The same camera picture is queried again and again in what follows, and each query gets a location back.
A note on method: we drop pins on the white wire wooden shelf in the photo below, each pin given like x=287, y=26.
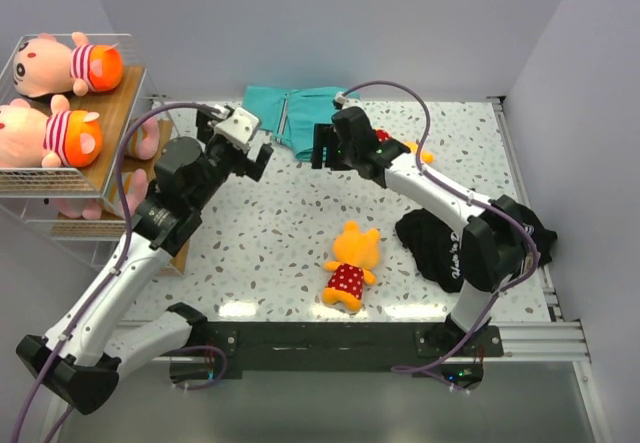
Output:
x=25, y=193

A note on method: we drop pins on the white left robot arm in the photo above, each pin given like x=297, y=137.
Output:
x=79, y=358

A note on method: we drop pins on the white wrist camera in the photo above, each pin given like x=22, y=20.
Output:
x=341, y=101
x=236, y=124

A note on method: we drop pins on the orange bear polka dress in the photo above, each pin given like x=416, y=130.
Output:
x=356, y=253
x=426, y=157

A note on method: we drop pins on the pink pig toy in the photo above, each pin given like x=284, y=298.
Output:
x=135, y=184

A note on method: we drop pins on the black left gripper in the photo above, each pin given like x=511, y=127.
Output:
x=207, y=137

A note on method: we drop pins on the orange bear polka dress front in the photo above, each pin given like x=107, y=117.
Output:
x=356, y=253

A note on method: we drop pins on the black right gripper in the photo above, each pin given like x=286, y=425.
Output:
x=325, y=135

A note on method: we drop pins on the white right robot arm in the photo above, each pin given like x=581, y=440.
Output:
x=493, y=241

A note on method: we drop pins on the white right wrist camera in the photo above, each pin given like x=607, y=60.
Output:
x=341, y=101

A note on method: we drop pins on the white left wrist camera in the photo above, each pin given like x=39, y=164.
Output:
x=236, y=124

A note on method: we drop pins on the folded teal cloth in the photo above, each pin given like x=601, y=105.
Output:
x=290, y=115

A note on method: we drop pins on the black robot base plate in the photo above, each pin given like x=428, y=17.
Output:
x=230, y=349

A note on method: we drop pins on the black printed garment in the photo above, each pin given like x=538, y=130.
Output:
x=435, y=247

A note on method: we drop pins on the orange bear polka dress back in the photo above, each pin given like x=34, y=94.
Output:
x=426, y=157

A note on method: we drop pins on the face-up doll orange hat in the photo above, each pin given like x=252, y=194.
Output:
x=64, y=138

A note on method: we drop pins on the black-haired doll orange pants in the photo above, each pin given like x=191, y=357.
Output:
x=43, y=66

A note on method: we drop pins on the pink pig striped shirt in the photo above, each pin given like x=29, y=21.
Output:
x=144, y=143

